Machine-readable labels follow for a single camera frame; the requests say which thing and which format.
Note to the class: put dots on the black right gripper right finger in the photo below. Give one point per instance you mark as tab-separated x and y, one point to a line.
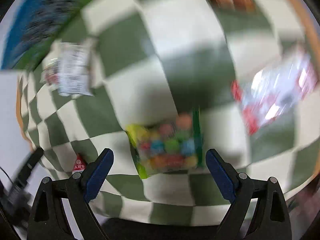
271	217

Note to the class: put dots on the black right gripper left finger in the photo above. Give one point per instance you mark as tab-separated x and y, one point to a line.
48	219

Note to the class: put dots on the small red snack packet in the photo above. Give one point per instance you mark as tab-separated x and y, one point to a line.
79	165

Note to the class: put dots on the colourful candy ball bag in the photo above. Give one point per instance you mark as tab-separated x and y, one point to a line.
171	145

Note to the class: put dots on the red white snack packet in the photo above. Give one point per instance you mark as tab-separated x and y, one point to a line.
275	89

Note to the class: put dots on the small colourful candy packet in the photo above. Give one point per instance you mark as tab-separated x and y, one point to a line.
50	74

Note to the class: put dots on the white printed snack bag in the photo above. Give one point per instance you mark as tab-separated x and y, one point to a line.
73	67

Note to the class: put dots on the cardboard milk carton box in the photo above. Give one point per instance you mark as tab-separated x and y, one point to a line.
37	25

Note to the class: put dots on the green white checkered mat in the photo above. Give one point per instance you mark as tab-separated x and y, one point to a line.
155	59

